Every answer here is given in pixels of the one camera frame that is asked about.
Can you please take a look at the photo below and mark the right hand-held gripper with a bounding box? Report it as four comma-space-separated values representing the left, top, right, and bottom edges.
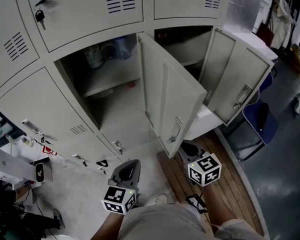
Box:
179, 141, 222, 187

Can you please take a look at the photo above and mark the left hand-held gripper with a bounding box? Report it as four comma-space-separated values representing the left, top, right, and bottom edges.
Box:
101, 159, 142, 216

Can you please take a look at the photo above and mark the grey metal locker door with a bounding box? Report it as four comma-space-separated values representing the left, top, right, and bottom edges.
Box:
136, 31, 208, 159
0, 67, 97, 145
198, 26, 271, 127

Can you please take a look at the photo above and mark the grey metal locker cabinet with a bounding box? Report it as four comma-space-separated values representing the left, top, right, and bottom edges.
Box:
0, 0, 227, 176

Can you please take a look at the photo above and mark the person's left forearm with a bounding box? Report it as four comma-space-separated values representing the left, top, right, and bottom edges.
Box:
91, 212, 126, 240

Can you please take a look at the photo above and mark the person's right forearm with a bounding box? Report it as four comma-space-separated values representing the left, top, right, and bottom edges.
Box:
202, 182, 237, 227

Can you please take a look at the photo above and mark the wooden plank platform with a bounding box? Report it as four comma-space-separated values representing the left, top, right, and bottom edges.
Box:
156, 131, 265, 235

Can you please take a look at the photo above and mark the white table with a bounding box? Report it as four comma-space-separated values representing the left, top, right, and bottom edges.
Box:
183, 28, 278, 141

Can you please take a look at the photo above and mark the person's left white shoe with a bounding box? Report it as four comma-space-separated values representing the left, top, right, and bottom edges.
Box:
153, 193, 168, 206

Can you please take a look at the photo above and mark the person's grey shirt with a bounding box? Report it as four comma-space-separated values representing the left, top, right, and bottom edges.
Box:
117, 203, 263, 240

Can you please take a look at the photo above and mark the blue chair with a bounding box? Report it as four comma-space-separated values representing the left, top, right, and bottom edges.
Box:
226, 68, 280, 160

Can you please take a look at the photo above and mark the black garment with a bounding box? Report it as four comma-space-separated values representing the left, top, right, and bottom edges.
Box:
253, 102, 270, 132

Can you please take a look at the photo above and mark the small grey waste bin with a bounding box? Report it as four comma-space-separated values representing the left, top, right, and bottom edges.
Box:
34, 161, 53, 184

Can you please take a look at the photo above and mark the small clear bottle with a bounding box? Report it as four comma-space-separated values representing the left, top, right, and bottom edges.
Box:
22, 136, 35, 148

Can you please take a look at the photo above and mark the white box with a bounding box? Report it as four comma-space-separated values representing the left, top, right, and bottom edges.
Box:
0, 146, 38, 185

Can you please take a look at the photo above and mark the patterned cup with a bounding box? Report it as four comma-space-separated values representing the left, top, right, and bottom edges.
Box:
84, 46, 105, 69

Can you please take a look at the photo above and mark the blue bottle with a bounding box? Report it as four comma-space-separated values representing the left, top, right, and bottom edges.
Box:
113, 36, 131, 61

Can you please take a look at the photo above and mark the black round container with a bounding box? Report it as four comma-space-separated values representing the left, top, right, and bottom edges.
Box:
101, 43, 116, 60

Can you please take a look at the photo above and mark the brown bag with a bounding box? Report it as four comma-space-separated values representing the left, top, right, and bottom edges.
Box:
256, 20, 275, 47

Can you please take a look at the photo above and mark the silver foil panel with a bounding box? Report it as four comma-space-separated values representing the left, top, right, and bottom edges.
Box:
221, 0, 265, 34

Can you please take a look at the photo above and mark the beige coat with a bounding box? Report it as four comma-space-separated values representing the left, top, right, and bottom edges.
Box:
271, 0, 295, 49

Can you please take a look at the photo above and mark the black device with cable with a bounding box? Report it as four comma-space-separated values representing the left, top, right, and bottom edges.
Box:
184, 193, 208, 214

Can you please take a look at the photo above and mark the empty water jug red handle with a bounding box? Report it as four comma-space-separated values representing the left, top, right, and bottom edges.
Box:
42, 145, 58, 157

